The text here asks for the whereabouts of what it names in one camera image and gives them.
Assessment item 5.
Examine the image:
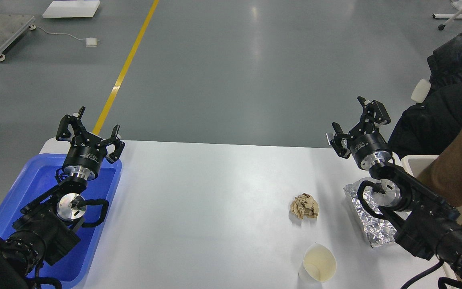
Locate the beige plastic bin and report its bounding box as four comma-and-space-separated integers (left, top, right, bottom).
400, 155, 438, 177

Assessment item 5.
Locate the white paper cup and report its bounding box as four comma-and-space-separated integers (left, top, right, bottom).
297, 242, 337, 283

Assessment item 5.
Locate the white flat board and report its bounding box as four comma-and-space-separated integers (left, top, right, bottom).
42, 0, 100, 18

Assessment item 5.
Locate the left metal floor plate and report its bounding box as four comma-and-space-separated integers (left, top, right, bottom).
326, 133, 335, 146

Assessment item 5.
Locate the white power adapter with cable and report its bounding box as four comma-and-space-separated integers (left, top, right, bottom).
30, 24, 100, 47

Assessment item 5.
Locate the seated person in black jacket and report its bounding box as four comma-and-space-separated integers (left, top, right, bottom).
388, 33, 462, 207

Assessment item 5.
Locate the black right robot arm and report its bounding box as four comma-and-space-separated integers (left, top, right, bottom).
330, 96, 462, 289

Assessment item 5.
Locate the crumpled aluminium foil tray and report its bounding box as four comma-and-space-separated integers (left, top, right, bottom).
343, 177, 396, 248

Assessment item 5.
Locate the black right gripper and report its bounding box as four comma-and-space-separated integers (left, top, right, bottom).
330, 96, 393, 171

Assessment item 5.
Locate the blue plastic tray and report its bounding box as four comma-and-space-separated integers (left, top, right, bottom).
0, 154, 122, 289

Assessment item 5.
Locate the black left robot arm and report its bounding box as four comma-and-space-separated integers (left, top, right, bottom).
0, 106, 126, 289

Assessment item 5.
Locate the crumpled brown paper ball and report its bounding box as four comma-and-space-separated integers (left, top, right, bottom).
290, 193, 320, 220

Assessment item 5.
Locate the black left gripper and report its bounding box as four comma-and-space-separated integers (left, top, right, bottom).
56, 106, 126, 179

